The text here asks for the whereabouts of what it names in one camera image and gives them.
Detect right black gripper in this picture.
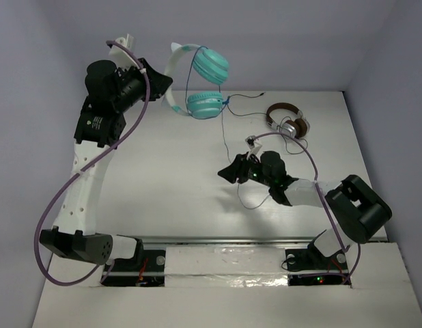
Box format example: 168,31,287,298
218,152,274,188

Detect teal cat-ear headphones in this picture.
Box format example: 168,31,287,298
163,42,229,120

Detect blue headphone cable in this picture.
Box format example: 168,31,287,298
184,46,277,210

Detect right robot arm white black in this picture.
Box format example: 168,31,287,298
218,151,393,269

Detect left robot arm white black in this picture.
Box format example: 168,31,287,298
38,58,173,265

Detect brown silver headphones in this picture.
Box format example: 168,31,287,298
266,102,310,139

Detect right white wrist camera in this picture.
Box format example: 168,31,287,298
245,135,262,159

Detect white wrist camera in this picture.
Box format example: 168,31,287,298
107,33,135,69
245,135,262,159

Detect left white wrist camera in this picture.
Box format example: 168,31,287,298
107,33,135,69

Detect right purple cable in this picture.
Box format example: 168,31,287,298
255,132,362,285

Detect metal rail front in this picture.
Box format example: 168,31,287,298
139,236,313,245

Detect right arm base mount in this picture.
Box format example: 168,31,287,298
281,230,350,286

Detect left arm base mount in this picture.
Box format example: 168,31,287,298
101,240,166,288

